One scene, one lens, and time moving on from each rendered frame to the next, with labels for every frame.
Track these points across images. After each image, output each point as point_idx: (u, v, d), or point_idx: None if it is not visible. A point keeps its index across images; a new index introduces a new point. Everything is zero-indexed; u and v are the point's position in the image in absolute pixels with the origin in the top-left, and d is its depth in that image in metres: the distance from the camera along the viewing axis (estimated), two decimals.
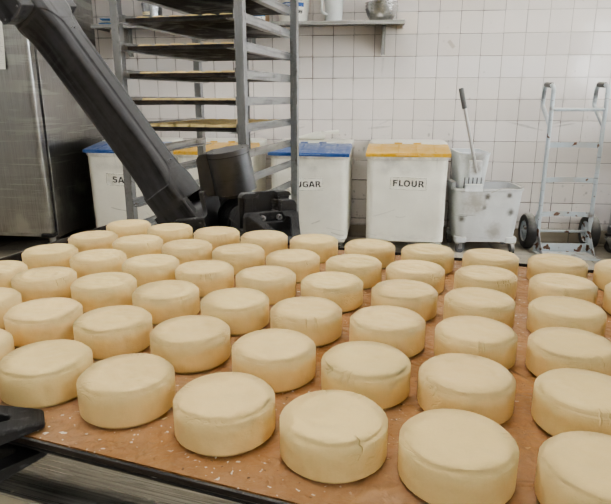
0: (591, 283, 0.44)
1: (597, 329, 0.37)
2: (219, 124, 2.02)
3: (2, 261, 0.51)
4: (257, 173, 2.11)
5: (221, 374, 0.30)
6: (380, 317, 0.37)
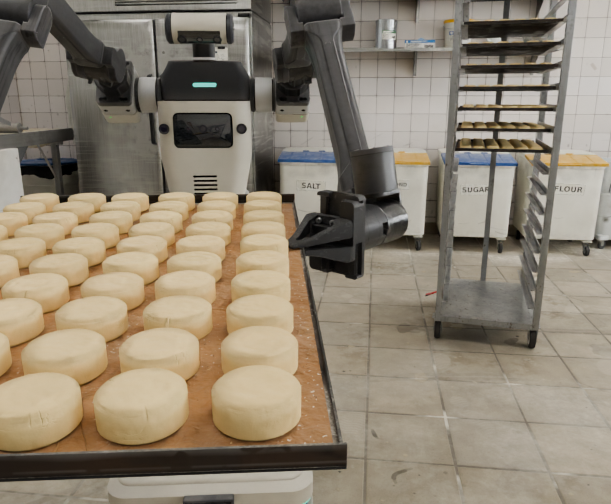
0: (156, 358, 0.34)
1: (25, 368, 0.35)
2: (522, 146, 2.59)
3: (145, 194, 0.80)
4: (542, 184, 2.68)
5: None
6: (34, 280, 0.47)
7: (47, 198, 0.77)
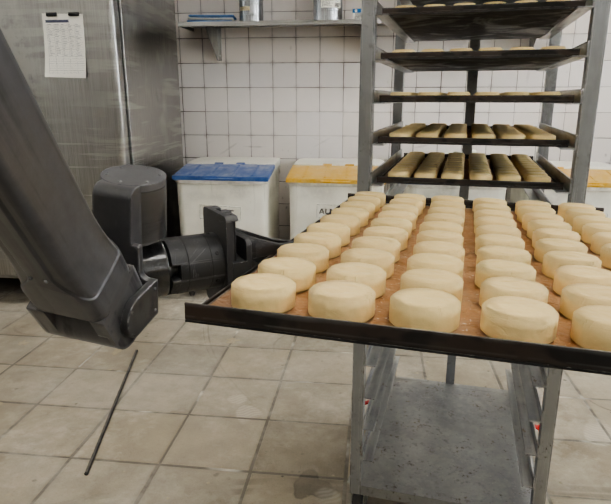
0: (406, 198, 0.87)
1: None
2: (510, 174, 1.30)
3: (491, 310, 0.38)
4: None
5: (598, 239, 0.62)
6: (497, 220, 0.70)
7: None
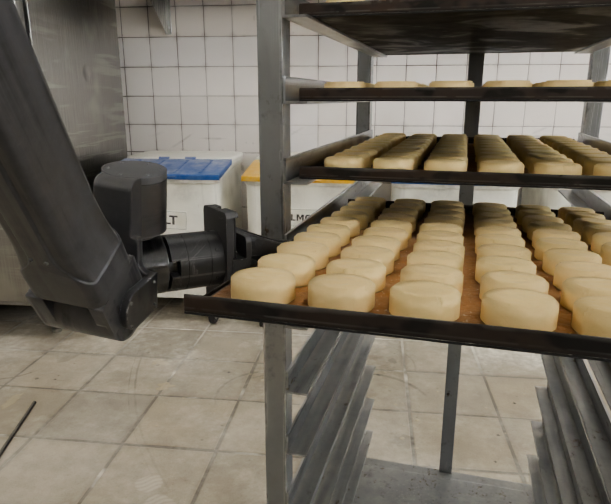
0: (406, 202, 0.87)
1: None
2: (558, 161, 0.67)
3: (491, 300, 0.38)
4: None
5: (598, 238, 0.62)
6: (497, 221, 0.70)
7: None
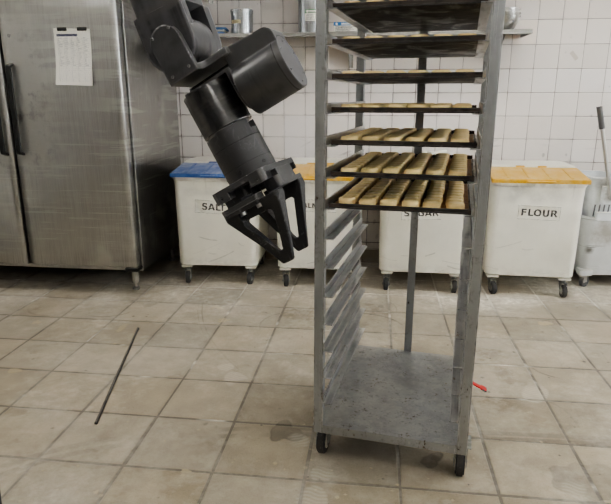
0: (387, 177, 2.10)
1: (409, 180, 2.08)
2: (437, 169, 1.63)
3: (403, 201, 1.62)
4: None
5: (449, 189, 1.86)
6: (419, 184, 1.94)
7: (449, 201, 1.62)
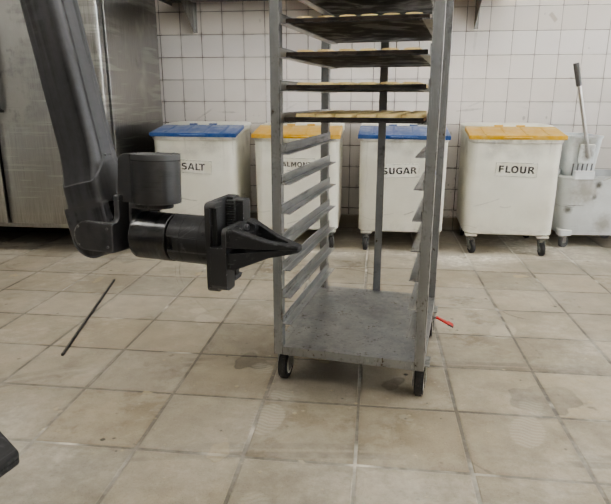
0: None
1: None
2: None
3: (358, 114, 1.63)
4: None
5: None
6: (381, 111, 1.95)
7: None
